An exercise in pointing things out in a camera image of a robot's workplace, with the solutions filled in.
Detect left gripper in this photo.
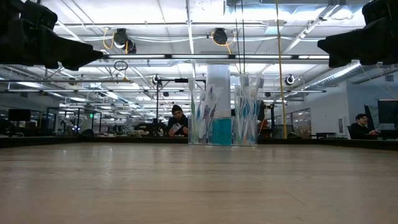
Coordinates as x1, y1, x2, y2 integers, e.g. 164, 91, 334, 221
0, 27, 104, 71

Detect teal mouthwash bottle white cap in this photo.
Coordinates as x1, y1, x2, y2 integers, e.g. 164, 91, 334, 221
216, 108, 234, 146
206, 116, 219, 146

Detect black monitor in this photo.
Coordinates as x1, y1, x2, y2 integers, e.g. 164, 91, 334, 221
7, 108, 32, 122
377, 98, 398, 125

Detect black background rig frame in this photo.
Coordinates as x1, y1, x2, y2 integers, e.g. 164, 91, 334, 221
155, 77, 206, 138

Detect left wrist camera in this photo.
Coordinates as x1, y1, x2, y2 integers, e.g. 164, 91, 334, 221
0, 0, 59, 32

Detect clear acrylic organizer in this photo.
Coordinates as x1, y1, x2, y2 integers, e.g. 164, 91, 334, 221
187, 72, 259, 147

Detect white pillar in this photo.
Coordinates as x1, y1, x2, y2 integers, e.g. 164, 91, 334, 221
206, 63, 232, 121

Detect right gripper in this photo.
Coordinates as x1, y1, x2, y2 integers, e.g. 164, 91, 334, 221
317, 18, 398, 68

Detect black hanging cable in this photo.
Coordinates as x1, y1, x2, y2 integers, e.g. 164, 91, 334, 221
241, 0, 246, 76

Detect silver ventilation duct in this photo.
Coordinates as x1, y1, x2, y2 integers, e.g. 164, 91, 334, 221
303, 58, 398, 91

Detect long LED light bar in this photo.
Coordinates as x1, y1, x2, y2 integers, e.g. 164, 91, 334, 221
102, 53, 330, 61

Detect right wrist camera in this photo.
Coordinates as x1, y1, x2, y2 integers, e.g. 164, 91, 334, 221
361, 0, 398, 26

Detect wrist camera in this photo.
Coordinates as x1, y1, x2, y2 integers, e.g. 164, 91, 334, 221
361, 0, 398, 26
0, 0, 59, 32

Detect person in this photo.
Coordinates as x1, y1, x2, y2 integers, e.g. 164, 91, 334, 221
166, 105, 190, 138
349, 113, 381, 140

